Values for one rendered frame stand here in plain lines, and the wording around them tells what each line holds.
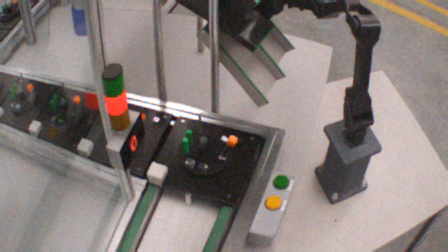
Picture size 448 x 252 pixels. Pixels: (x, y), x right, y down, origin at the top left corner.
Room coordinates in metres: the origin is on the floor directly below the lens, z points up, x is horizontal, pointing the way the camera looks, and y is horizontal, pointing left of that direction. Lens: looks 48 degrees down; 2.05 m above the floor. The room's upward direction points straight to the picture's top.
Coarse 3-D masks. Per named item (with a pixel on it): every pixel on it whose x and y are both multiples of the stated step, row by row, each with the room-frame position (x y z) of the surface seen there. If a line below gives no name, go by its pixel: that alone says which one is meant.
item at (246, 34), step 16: (176, 0) 1.15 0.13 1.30; (192, 0) 1.12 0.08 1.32; (208, 0) 1.10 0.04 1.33; (224, 0) 1.21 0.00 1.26; (240, 0) 1.20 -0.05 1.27; (208, 16) 1.10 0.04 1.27; (224, 16) 1.14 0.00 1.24; (240, 16) 1.16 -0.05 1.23; (256, 16) 1.17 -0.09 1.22; (224, 32) 1.08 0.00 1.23; (240, 32) 1.09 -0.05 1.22; (256, 32) 1.11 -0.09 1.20; (256, 48) 1.03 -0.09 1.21
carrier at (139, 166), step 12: (132, 108) 1.05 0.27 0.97; (144, 108) 1.05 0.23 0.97; (144, 120) 1.00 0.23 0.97; (168, 120) 1.00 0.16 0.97; (156, 132) 0.95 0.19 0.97; (144, 144) 0.91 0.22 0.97; (156, 144) 0.91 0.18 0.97; (144, 156) 0.87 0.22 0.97; (132, 168) 0.82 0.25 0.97; (144, 168) 0.82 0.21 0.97
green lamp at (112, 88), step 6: (102, 78) 0.71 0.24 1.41; (120, 78) 0.71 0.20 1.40; (102, 84) 0.72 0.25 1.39; (108, 84) 0.70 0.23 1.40; (114, 84) 0.70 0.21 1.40; (120, 84) 0.71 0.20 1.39; (108, 90) 0.70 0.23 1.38; (114, 90) 0.70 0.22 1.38; (120, 90) 0.71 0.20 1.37; (108, 96) 0.70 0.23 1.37; (114, 96) 0.70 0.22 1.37
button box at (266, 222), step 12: (264, 192) 0.76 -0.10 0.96; (276, 192) 0.75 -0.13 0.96; (288, 192) 0.75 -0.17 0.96; (264, 204) 0.72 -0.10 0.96; (264, 216) 0.68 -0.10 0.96; (276, 216) 0.67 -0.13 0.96; (252, 228) 0.64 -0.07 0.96; (264, 228) 0.64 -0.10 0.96; (276, 228) 0.64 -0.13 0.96; (252, 240) 0.62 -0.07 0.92; (264, 240) 0.61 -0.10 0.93
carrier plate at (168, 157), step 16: (176, 128) 0.97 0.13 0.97; (192, 128) 0.97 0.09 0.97; (208, 128) 0.97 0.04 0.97; (224, 128) 0.97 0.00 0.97; (176, 144) 0.91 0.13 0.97; (240, 144) 0.91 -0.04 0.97; (256, 144) 0.91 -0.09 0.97; (160, 160) 0.85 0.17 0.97; (176, 160) 0.86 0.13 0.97; (240, 160) 0.86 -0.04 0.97; (176, 176) 0.80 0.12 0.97; (192, 176) 0.80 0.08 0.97; (224, 176) 0.80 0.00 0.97; (240, 176) 0.80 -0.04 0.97; (192, 192) 0.75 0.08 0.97; (208, 192) 0.75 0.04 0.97; (224, 192) 0.75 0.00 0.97
